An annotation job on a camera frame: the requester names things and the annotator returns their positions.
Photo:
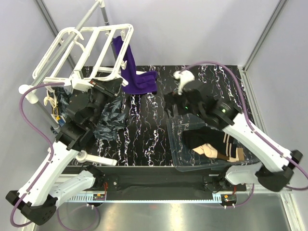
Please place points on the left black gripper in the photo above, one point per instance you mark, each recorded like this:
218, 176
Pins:
110, 89

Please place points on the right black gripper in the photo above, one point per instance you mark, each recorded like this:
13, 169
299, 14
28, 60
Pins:
170, 99

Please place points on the black striped sock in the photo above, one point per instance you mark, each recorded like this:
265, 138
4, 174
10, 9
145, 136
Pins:
197, 137

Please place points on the white plastic clip hanger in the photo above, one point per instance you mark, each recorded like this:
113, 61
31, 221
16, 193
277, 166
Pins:
58, 52

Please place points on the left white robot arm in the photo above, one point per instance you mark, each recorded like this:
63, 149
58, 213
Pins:
37, 201

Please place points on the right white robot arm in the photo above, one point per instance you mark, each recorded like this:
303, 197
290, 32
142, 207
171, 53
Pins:
275, 167

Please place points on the purple sock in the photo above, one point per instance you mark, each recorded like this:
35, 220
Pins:
138, 84

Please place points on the black marbled mat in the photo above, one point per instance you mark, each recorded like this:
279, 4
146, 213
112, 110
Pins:
144, 141

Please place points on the dark leaf patterned cloth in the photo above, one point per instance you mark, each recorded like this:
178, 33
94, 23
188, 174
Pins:
112, 119

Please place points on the cream sock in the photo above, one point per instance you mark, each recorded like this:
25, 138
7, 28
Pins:
207, 150

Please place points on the clear plastic bin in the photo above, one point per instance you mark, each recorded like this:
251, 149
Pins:
185, 159

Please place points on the yellow zip tie tag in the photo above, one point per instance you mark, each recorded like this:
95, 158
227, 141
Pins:
55, 112

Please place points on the brown striped sock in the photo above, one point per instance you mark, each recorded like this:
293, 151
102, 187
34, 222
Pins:
231, 153

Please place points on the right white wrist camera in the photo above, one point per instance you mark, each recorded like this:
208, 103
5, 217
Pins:
184, 77

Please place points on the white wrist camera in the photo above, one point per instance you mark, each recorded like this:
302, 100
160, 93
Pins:
79, 84
184, 77

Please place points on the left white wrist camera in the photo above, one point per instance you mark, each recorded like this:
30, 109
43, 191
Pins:
79, 84

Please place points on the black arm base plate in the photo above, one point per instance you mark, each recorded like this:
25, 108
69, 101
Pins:
163, 184

